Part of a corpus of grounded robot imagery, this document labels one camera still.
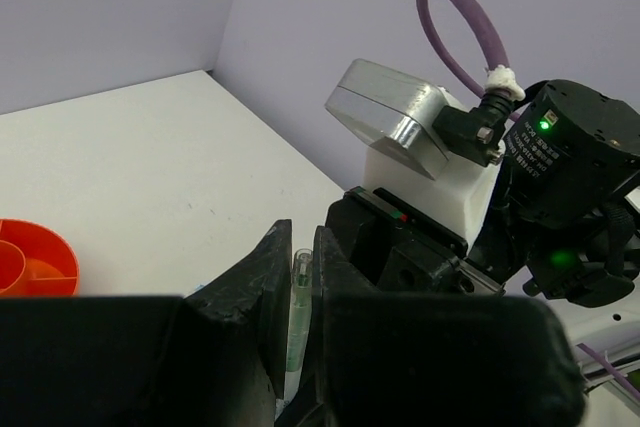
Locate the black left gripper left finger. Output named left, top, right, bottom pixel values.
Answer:
left=1, top=220, right=292, bottom=426

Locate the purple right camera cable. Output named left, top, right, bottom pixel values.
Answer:
left=415, top=0, right=526, bottom=108

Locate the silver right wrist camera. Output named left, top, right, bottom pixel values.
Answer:
left=325, top=59, right=511, bottom=186

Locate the orange round desk organizer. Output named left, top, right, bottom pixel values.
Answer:
left=1, top=219, right=79, bottom=297

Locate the green thin pen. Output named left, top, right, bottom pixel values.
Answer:
left=286, top=249, right=313, bottom=372

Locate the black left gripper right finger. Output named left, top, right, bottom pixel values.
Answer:
left=310, top=225, right=587, bottom=427

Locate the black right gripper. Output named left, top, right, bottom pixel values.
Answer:
left=325, top=166, right=504, bottom=295

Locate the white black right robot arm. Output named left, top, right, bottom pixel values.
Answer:
left=326, top=76, right=639, bottom=373

